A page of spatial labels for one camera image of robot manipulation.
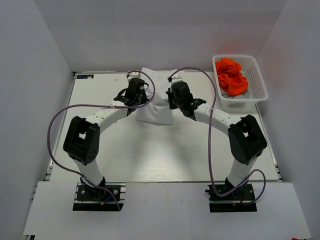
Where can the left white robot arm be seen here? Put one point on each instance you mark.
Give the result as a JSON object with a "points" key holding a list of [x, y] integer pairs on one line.
{"points": [[82, 140]]}

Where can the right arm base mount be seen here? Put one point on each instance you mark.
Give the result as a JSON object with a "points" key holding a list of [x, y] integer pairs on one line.
{"points": [[236, 202]]}

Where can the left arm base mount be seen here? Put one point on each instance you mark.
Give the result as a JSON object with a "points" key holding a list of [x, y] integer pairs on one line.
{"points": [[89, 200]]}

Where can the white t shirt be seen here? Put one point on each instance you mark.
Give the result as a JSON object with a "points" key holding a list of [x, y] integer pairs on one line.
{"points": [[157, 112]]}

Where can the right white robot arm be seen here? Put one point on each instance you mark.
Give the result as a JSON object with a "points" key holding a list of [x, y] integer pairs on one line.
{"points": [[246, 139]]}

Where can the dark label sticker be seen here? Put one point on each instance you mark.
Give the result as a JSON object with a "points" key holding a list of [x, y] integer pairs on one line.
{"points": [[85, 76]]}

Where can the white plastic basket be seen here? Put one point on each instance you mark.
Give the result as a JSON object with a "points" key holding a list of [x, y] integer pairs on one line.
{"points": [[256, 91]]}

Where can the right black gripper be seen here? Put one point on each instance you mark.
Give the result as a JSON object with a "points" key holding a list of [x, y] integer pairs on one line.
{"points": [[170, 94]]}

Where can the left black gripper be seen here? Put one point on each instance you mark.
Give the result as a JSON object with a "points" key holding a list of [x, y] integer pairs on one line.
{"points": [[144, 97]]}

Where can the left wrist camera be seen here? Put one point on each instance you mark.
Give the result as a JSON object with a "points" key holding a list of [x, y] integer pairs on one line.
{"points": [[132, 74]]}

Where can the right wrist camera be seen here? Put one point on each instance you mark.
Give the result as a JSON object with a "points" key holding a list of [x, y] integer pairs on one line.
{"points": [[174, 79]]}

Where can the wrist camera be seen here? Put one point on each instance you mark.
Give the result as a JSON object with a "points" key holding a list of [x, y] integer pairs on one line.
{"points": [[174, 79], [132, 74]]}

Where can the orange t shirt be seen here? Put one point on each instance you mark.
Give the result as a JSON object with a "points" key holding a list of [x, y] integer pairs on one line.
{"points": [[231, 80]]}

